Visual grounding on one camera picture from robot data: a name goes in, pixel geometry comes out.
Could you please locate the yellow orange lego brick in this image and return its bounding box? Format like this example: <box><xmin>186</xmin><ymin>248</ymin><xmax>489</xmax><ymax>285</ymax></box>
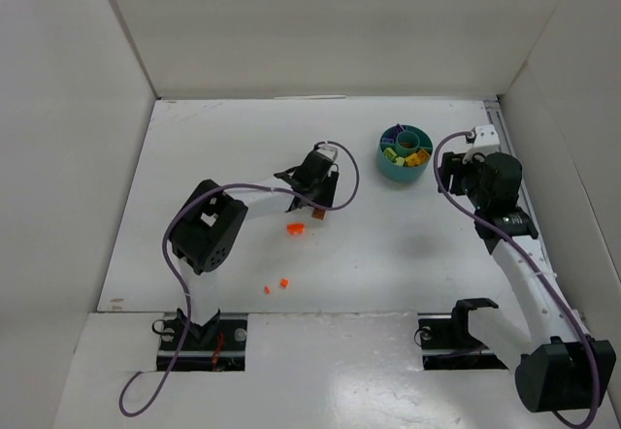
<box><xmin>405</xmin><ymin>148</ymin><xmax>432</xmax><ymax>168</ymax></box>

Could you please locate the green square lego brick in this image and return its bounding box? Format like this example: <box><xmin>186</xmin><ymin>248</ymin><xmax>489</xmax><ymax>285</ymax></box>
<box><xmin>383</xmin><ymin>148</ymin><xmax>398</xmax><ymax>162</ymax></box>

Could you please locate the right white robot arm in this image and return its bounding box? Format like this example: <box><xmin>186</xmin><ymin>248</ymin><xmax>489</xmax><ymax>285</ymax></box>
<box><xmin>435</xmin><ymin>151</ymin><xmax>616</xmax><ymax>417</ymax></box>

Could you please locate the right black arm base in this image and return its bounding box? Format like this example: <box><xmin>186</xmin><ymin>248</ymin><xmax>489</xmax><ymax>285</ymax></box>
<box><xmin>414</xmin><ymin>298</ymin><xmax>507</xmax><ymax>371</ymax></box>

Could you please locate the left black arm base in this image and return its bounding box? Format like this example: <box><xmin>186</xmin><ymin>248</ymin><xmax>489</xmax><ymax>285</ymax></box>
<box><xmin>151</xmin><ymin>309</ymin><xmax>248</xmax><ymax>372</ymax></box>

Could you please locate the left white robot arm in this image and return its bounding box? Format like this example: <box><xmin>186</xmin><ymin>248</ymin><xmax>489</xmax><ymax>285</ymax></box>
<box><xmin>165</xmin><ymin>145</ymin><xmax>339</xmax><ymax>350</ymax></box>

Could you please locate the teal divided round container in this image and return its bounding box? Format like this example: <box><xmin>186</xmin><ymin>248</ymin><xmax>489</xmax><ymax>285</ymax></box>
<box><xmin>376</xmin><ymin>124</ymin><xmax>434</xmax><ymax>183</ymax></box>

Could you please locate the orange lego dish piece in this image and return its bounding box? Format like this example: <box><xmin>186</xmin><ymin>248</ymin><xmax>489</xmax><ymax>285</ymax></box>
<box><xmin>286</xmin><ymin>223</ymin><xmax>306</xmax><ymax>236</ymax></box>

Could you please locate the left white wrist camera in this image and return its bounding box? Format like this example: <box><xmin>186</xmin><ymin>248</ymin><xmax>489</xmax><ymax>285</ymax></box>
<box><xmin>313</xmin><ymin>142</ymin><xmax>338</xmax><ymax>163</ymax></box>

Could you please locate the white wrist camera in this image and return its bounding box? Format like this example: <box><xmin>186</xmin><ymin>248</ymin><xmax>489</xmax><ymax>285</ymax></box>
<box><xmin>313</xmin><ymin>142</ymin><xmax>338</xmax><ymax>163</ymax></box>
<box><xmin>462</xmin><ymin>124</ymin><xmax>500</xmax><ymax>164</ymax></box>

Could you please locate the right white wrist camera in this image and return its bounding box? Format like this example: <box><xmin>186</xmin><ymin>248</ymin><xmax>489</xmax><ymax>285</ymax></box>
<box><xmin>462</xmin><ymin>124</ymin><xmax>500</xmax><ymax>164</ymax></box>

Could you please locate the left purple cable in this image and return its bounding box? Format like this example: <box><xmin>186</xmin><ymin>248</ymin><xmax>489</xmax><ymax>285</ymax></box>
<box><xmin>118</xmin><ymin>140</ymin><xmax>361</xmax><ymax>418</ymax></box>

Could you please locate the purple cable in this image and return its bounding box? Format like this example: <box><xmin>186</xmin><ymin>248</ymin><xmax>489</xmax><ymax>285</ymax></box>
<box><xmin>118</xmin><ymin>140</ymin><xmax>361</xmax><ymax>418</ymax></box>
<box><xmin>433</xmin><ymin>131</ymin><xmax>603</xmax><ymax>428</ymax></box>

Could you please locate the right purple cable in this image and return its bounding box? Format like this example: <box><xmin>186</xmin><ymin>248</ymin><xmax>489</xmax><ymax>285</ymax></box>
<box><xmin>433</xmin><ymin>131</ymin><xmax>603</xmax><ymax>428</ymax></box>

